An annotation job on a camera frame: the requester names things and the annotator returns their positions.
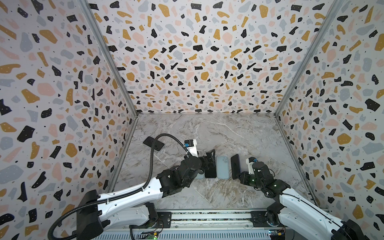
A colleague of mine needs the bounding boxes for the black phone blue back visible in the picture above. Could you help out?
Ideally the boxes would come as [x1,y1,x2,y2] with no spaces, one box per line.
[204,167,217,179]

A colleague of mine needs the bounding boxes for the light green phone case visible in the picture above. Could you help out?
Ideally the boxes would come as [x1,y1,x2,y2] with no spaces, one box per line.
[195,174,205,180]
[217,156,230,180]

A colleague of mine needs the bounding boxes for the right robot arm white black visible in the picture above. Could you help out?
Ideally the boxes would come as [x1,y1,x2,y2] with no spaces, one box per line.
[236,162,365,240]

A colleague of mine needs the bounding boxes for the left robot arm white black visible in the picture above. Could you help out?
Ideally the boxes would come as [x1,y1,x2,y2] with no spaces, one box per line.
[75,150,216,240]

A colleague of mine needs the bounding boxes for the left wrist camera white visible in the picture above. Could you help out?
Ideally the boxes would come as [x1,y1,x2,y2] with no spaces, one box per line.
[184,139,199,157]

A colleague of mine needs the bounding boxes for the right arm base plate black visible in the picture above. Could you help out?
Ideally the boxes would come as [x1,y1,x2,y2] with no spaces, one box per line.
[250,210,283,228]

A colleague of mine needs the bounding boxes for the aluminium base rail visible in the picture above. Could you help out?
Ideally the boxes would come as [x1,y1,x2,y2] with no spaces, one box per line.
[80,208,340,240]

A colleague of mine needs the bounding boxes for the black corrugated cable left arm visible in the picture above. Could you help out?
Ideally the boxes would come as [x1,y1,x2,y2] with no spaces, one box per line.
[47,133,190,240]

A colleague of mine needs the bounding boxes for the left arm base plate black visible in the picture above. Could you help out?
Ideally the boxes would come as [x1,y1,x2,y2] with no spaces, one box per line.
[132,212,172,229]

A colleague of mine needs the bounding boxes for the white ribbed cable tray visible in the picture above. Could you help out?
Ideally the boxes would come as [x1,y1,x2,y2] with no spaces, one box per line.
[116,230,272,240]

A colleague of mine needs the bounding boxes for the left corner aluminium post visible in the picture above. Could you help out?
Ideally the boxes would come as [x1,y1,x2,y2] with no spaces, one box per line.
[78,0,138,119]

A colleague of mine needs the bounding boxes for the corner aluminium post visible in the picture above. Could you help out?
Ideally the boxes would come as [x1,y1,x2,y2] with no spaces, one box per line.
[78,0,138,119]
[274,0,343,120]

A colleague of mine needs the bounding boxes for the right corner aluminium post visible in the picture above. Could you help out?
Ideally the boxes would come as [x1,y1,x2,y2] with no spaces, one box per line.
[274,0,343,120]

